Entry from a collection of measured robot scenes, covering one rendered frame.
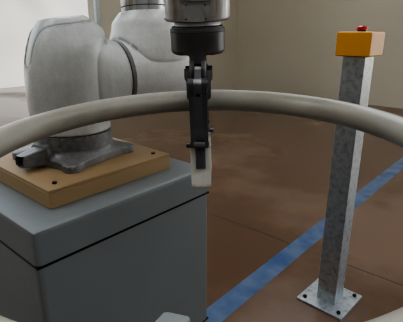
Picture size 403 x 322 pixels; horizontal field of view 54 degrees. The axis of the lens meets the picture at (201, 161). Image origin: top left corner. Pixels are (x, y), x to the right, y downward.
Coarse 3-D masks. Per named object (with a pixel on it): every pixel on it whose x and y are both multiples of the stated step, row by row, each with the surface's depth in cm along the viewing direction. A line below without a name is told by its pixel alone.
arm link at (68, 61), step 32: (32, 32) 72; (64, 32) 70; (96, 32) 74; (32, 64) 71; (64, 64) 70; (96, 64) 73; (128, 64) 79; (32, 96) 73; (64, 96) 72; (96, 96) 75; (96, 128) 77
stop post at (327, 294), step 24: (336, 48) 135; (360, 48) 130; (360, 72) 134; (360, 96) 136; (336, 144) 146; (360, 144) 145; (336, 168) 148; (336, 192) 150; (336, 216) 152; (336, 240) 155; (336, 264) 157; (312, 288) 173; (336, 288) 160; (336, 312) 158
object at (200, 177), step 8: (192, 152) 58; (208, 152) 58; (192, 160) 59; (208, 160) 58; (192, 168) 59; (208, 168) 59; (192, 176) 60; (200, 176) 60; (208, 176) 60; (192, 184) 60; (200, 184) 60; (208, 184) 60
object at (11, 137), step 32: (128, 96) 55; (160, 96) 56; (224, 96) 56; (256, 96) 55; (288, 96) 53; (0, 128) 43; (32, 128) 45; (64, 128) 49; (352, 128) 48; (384, 128) 43; (0, 320) 17; (384, 320) 17
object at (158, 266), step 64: (0, 192) 72; (128, 192) 72; (192, 192) 84; (0, 256) 69; (64, 256) 63; (128, 256) 73; (192, 256) 88; (64, 320) 65; (128, 320) 77; (192, 320) 94
